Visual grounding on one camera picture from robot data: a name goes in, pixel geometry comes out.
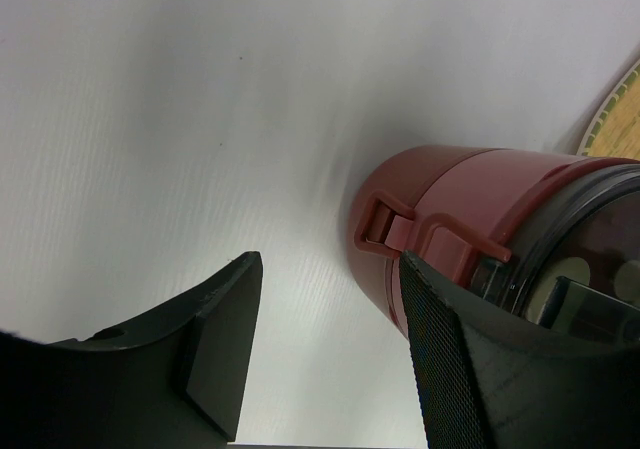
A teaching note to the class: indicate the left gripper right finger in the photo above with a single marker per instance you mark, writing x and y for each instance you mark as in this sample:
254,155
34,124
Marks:
488,379

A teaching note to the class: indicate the pink steel pot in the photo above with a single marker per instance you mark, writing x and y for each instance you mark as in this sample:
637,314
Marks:
405,176
463,222

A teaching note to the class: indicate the grey lid with handle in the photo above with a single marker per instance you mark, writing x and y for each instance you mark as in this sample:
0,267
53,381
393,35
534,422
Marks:
548,284

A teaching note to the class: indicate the dark red lid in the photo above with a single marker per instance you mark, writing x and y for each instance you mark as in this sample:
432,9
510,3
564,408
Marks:
614,246

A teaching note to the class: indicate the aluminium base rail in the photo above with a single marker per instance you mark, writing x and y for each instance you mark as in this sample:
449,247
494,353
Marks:
274,446

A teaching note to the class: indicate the bamboo tray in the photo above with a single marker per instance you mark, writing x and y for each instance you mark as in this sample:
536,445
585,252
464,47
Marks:
614,130

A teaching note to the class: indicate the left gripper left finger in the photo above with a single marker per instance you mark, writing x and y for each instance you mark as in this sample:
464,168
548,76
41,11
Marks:
171,377

